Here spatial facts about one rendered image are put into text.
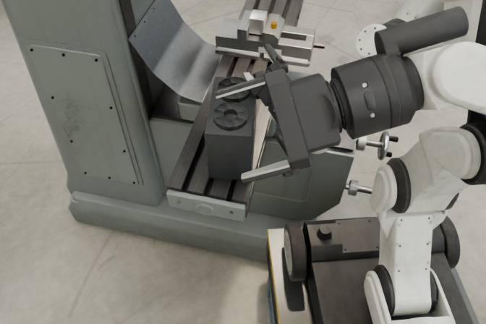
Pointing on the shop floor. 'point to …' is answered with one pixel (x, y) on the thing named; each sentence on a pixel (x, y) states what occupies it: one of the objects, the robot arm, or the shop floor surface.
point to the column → (90, 67)
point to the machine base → (179, 225)
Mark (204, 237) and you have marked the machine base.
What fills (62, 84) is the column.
